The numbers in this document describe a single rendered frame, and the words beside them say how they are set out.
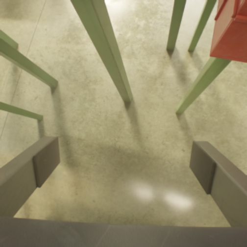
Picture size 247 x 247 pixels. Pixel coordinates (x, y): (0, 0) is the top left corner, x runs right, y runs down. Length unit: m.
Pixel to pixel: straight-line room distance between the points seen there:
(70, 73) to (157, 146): 0.59
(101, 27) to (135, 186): 0.67
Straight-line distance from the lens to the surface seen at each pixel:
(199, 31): 0.85
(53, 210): 0.99
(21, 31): 1.30
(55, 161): 0.17
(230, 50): 0.32
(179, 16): 0.77
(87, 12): 0.34
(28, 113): 0.91
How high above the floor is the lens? 0.82
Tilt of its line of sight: 79 degrees down
